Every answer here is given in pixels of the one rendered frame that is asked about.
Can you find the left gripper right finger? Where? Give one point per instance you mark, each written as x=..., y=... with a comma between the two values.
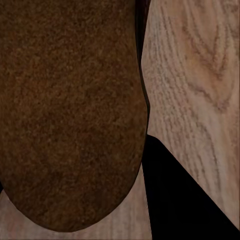
x=179, y=209

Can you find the sandal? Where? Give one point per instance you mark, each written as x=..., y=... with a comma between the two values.
x=74, y=109

